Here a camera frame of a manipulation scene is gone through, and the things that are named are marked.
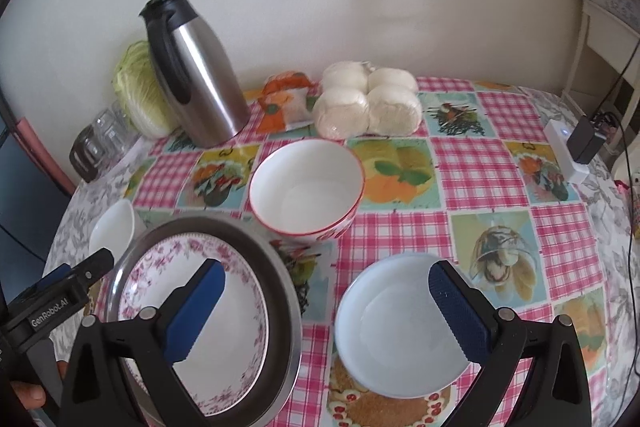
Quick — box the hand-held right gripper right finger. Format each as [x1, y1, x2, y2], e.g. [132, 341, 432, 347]
[428, 260, 592, 427]

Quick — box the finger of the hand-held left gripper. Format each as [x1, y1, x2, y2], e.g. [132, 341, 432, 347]
[75, 248, 116, 289]
[44, 263, 77, 289]

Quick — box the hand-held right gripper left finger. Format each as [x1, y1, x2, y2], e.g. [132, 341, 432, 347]
[60, 258, 227, 427]

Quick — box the small white bowl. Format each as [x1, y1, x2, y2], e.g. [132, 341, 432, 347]
[89, 199, 147, 268]

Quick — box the round floral plate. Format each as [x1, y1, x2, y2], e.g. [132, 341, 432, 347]
[117, 232, 271, 415]

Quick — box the light blue bowl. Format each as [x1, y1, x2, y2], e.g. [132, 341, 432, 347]
[334, 253, 483, 399]

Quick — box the strawberry print bowl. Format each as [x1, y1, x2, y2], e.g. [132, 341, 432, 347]
[248, 138, 366, 244]

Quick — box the person's left hand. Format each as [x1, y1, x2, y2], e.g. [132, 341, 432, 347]
[10, 381, 46, 410]

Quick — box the grey floral cloth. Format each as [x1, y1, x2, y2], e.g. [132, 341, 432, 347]
[42, 82, 640, 427]

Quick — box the dark blue cabinet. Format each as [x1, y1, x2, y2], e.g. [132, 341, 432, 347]
[0, 107, 76, 268]

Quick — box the dark glass jar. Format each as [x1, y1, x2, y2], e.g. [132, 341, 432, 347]
[70, 127, 108, 182]

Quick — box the pink checked tablecloth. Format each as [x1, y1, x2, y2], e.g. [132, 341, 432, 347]
[90, 74, 626, 427]

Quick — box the clear drinking glass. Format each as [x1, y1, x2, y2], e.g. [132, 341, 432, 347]
[90, 108, 128, 158]
[110, 99, 136, 142]

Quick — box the napa cabbage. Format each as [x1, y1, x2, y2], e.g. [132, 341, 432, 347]
[111, 41, 181, 138]

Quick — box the white power strip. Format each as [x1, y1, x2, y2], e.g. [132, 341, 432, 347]
[545, 119, 591, 184]

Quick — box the black charger adapter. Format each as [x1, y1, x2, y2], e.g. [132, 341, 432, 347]
[567, 117, 603, 164]

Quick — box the stainless steel thermos jug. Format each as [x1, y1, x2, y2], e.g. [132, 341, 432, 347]
[139, 0, 252, 148]

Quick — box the clear packet with orange print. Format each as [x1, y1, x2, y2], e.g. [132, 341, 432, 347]
[257, 87, 316, 132]

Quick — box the white shelf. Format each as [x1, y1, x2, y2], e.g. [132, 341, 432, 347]
[560, 0, 636, 128]

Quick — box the black power cable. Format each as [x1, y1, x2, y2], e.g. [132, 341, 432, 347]
[620, 127, 640, 268]

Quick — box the black charger cable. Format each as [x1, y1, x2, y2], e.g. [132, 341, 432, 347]
[592, 47, 638, 122]

